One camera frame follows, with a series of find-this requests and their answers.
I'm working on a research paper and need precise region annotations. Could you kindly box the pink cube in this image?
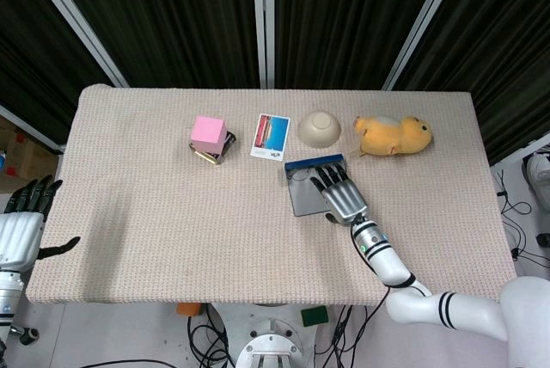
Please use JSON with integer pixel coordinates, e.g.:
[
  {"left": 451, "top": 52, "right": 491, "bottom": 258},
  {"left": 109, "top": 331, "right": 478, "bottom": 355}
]
[{"left": 188, "top": 115, "right": 228, "bottom": 155}]

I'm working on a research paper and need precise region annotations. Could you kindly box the yellow plush toy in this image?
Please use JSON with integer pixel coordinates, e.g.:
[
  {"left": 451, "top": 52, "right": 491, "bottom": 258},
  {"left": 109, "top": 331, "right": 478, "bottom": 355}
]
[{"left": 352, "top": 114, "right": 434, "bottom": 157}]

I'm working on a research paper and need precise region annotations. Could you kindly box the black floor cable bundle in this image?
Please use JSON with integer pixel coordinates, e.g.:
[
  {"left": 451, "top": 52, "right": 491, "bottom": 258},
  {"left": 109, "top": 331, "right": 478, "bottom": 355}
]
[
  {"left": 184, "top": 304, "right": 235, "bottom": 368},
  {"left": 493, "top": 169, "right": 550, "bottom": 268}
]

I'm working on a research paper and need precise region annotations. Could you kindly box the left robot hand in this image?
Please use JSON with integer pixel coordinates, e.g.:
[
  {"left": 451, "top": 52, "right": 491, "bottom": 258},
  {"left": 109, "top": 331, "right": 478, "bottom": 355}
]
[{"left": 0, "top": 176, "right": 82, "bottom": 273}]

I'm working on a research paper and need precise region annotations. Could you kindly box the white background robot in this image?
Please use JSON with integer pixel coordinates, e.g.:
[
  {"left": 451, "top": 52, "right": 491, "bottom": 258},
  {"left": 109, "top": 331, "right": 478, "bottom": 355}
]
[{"left": 522, "top": 133, "right": 550, "bottom": 218}]

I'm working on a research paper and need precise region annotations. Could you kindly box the beige woven tablecloth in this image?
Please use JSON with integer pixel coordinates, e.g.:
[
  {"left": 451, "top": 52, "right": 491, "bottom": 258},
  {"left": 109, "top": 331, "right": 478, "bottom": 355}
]
[{"left": 25, "top": 83, "right": 519, "bottom": 305}]

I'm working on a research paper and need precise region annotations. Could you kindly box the aluminium frame post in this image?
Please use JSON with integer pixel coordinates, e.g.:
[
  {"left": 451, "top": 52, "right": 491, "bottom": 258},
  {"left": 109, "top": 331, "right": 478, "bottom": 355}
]
[
  {"left": 25, "top": 0, "right": 130, "bottom": 88},
  {"left": 251, "top": 0, "right": 276, "bottom": 89},
  {"left": 382, "top": 0, "right": 472, "bottom": 90}
]

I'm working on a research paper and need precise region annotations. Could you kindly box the green block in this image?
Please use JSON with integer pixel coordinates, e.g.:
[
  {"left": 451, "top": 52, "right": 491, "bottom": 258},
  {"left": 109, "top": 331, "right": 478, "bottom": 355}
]
[{"left": 301, "top": 306, "right": 330, "bottom": 328}]

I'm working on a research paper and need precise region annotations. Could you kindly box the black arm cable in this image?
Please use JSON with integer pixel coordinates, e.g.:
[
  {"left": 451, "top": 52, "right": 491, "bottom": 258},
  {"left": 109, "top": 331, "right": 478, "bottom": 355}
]
[{"left": 350, "top": 219, "right": 418, "bottom": 343}]

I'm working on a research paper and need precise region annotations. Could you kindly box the dark blue cardboard box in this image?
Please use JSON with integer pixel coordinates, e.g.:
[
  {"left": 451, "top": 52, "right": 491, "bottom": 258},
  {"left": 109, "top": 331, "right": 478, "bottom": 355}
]
[{"left": 283, "top": 153, "right": 347, "bottom": 218}]

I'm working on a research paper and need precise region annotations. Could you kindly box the beige upturned bowl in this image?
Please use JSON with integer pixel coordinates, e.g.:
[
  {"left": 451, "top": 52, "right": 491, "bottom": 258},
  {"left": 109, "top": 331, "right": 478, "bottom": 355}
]
[{"left": 298, "top": 110, "right": 343, "bottom": 149}]

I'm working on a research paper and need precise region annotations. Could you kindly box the red and blue postcard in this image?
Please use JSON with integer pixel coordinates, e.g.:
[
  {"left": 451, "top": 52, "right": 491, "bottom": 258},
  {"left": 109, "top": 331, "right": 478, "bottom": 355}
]
[{"left": 250, "top": 113, "right": 291, "bottom": 160}]

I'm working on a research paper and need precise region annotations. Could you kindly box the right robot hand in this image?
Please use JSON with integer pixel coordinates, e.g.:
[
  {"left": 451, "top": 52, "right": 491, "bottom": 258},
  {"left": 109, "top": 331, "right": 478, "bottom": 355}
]
[{"left": 309, "top": 164, "right": 370, "bottom": 227}]

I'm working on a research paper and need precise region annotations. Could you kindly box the black and gold can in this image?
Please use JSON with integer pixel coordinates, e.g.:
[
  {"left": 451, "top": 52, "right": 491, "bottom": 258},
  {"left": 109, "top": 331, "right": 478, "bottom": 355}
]
[{"left": 188, "top": 129, "right": 237, "bottom": 167}]

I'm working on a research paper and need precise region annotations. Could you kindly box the white robot torso base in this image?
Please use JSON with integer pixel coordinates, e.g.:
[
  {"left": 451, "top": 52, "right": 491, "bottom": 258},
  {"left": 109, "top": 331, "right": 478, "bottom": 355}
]
[{"left": 234, "top": 304, "right": 317, "bottom": 368}]

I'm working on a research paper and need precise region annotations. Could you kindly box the black curtain panel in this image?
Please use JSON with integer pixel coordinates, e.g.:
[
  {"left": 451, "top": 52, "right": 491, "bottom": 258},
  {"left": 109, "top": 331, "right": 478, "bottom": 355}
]
[
  {"left": 273, "top": 0, "right": 450, "bottom": 89},
  {"left": 394, "top": 0, "right": 550, "bottom": 165},
  {"left": 0, "top": 0, "right": 117, "bottom": 137},
  {"left": 42, "top": 0, "right": 261, "bottom": 89}
]

